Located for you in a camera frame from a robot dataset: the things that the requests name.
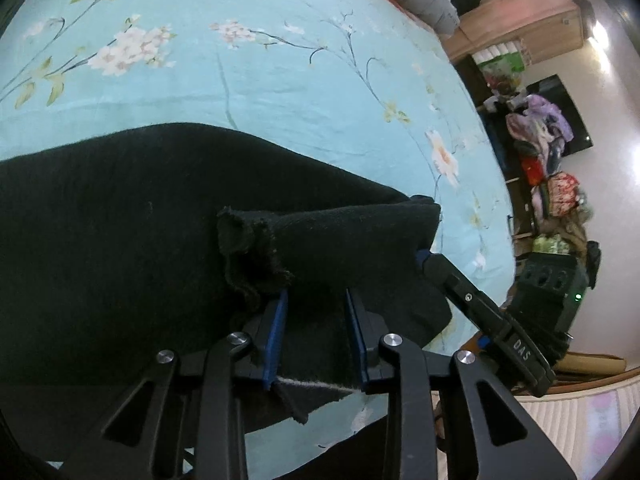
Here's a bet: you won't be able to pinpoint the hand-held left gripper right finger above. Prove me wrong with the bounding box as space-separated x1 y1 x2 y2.
346 287 578 480

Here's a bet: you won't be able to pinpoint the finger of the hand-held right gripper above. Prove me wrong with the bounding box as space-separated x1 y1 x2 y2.
415 250 511 333

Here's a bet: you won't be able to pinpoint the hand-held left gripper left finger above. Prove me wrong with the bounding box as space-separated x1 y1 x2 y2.
60 290 291 480

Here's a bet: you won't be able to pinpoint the black pants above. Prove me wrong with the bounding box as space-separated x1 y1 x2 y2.
0 122 453 428

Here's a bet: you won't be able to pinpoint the pile of colourful clothes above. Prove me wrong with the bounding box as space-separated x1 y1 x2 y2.
482 87 593 256

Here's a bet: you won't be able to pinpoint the black flat screen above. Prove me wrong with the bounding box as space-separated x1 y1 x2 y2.
525 75 593 153

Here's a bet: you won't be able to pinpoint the green and white package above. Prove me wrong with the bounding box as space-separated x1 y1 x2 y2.
475 42 526 78

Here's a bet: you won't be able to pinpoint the floral teal bed sheet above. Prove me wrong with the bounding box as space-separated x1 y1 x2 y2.
0 0 516 480

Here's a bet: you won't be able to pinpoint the wooden wardrobe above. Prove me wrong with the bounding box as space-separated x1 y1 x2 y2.
442 0 586 66

